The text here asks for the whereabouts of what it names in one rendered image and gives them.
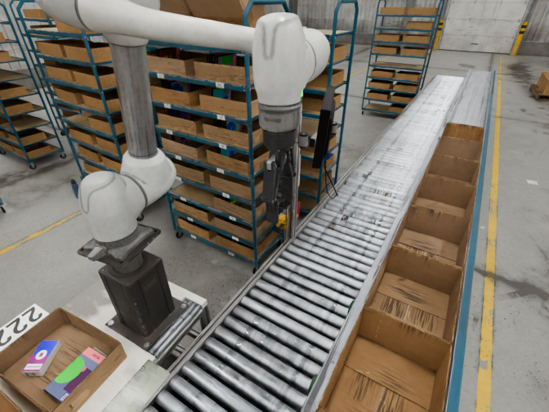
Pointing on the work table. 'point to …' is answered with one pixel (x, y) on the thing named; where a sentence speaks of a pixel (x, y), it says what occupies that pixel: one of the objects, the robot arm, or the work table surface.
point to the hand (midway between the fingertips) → (279, 203)
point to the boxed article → (42, 358)
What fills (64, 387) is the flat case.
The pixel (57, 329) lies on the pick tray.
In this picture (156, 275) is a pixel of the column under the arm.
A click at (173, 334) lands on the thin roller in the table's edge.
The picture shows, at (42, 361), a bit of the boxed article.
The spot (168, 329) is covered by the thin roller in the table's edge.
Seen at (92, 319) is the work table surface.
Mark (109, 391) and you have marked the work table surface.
